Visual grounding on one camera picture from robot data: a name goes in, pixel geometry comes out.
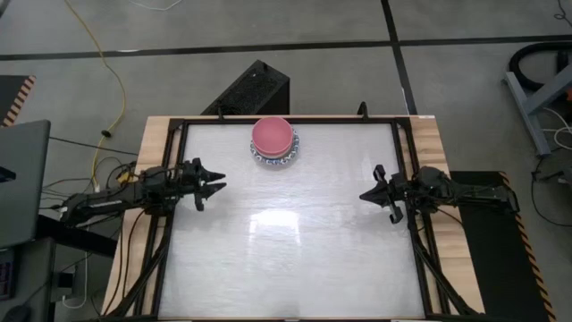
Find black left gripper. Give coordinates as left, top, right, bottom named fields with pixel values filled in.
left=176, top=157, right=228, bottom=212

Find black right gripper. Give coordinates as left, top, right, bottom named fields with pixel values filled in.
left=359, top=164, right=415, bottom=225

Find blue patterned paper bowl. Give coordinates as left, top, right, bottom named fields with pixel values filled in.
left=248, top=129, right=301, bottom=168

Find pink plastic bowl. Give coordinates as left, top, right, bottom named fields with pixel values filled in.
left=250, top=115, right=295, bottom=159

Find wooden work table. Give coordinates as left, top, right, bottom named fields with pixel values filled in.
left=101, top=114, right=486, bottom=321

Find black computer tower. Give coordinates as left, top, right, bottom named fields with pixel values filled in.
left=200, top=58, right=292, bottom=117

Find black hazard-striped floor mat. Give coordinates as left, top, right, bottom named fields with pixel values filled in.
left=0, top=74, right=38, bottom=129
left=448, top=170, right=558, bottom=322

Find black aluminium table frame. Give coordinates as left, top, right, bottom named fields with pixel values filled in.
left=105, top=113, right=484, bottom=322

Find thick yellow cable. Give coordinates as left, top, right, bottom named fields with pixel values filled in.
left=63, top=0, right=128, bottom=190

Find black corrugated hose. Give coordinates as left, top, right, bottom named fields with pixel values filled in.
left=508, top=40, right=572, bottom=92

